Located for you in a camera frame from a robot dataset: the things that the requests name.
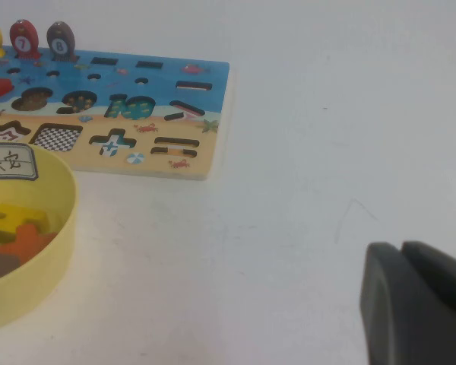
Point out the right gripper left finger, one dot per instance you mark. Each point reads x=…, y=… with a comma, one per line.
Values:
x=410, y=323

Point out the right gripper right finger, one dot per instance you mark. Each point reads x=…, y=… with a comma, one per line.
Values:
x=441, y=273

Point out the brown fish piece number eight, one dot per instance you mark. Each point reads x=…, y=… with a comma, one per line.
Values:
x=59, y=43

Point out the colourful wooden puzzle board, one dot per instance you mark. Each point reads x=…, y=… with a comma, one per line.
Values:
x=213, y=76

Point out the yellow plastic bowl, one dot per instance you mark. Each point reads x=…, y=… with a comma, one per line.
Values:
x=53, y=266

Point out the orange star piece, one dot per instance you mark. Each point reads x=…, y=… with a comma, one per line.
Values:
x=26, y=243

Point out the yellow equals sign piece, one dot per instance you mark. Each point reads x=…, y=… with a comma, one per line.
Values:
x=19, y=218

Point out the red fish piece number seven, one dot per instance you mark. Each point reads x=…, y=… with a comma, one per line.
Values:
x=23, y=42

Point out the white label reading 其它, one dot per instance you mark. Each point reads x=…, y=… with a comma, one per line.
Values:
x=7, y=161

